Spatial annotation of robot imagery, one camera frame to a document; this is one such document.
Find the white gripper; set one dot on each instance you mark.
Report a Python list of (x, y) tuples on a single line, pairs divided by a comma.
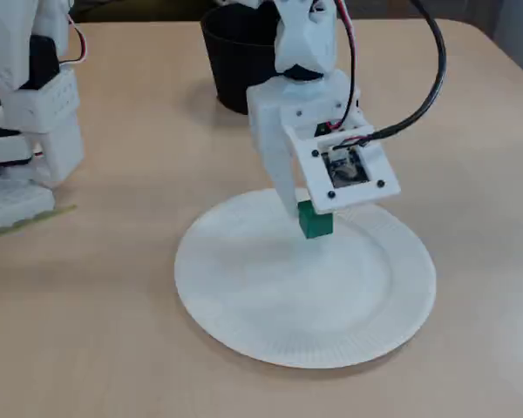
[(268, 117)]

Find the green cube block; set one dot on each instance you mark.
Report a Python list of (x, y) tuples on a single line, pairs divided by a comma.
[(316, 226)]

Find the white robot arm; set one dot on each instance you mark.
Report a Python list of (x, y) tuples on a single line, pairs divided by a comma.
[(39, 143)]

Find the black round pot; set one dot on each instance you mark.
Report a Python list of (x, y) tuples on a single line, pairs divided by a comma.
[(235, 65)]

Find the white paper plate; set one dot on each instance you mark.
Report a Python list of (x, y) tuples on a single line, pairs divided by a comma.
[(287, 305)]

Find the yellow-green base mat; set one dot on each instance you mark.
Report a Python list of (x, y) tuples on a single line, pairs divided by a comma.
[(59, 213)]

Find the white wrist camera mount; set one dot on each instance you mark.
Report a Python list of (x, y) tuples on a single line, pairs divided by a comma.
[(375, 191)]

